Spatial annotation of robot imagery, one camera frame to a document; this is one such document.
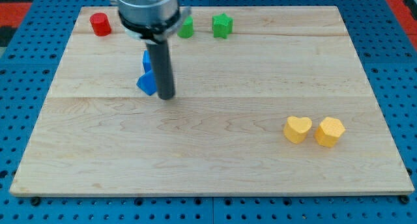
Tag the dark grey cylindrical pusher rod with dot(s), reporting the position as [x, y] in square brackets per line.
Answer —
[161, 66]

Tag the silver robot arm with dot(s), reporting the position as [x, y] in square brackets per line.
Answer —
[154, 21]

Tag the wooden board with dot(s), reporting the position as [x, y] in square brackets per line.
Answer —
[98, 135]

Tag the yellow hexagon block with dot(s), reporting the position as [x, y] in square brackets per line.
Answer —
[329, 132]

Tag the blue block upper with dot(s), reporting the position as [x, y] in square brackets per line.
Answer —
[146, 61]

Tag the blue triangular block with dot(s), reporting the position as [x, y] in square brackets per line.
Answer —
[147, 83]

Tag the green rounded block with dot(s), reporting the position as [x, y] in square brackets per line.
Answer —
[187, 29]

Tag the red cylinder block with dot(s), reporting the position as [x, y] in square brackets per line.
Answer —
[100, 24]

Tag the green star block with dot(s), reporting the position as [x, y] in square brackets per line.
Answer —
[222, 25]

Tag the yellow heart block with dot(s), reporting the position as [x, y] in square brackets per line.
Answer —
[296, 129]

